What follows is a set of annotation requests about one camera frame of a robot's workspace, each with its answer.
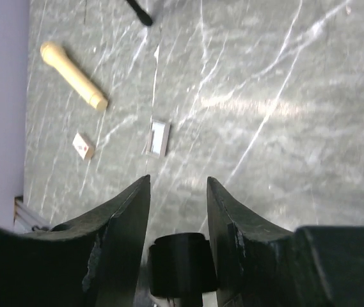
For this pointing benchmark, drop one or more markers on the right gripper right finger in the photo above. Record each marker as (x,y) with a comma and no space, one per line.
(261,264)

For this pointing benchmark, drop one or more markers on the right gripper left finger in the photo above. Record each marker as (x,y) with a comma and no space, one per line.
(91,260)

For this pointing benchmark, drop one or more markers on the small playing card box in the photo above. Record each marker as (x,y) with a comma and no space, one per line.
(83,146)

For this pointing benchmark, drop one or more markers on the beige toy microphone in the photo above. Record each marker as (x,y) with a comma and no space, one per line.
(55,56)

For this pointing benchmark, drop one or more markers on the black music stand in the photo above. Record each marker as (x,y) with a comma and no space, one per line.
(142,15)

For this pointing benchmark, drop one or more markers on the aluminium extrusion rail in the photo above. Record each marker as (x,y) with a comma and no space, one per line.
(27,220)

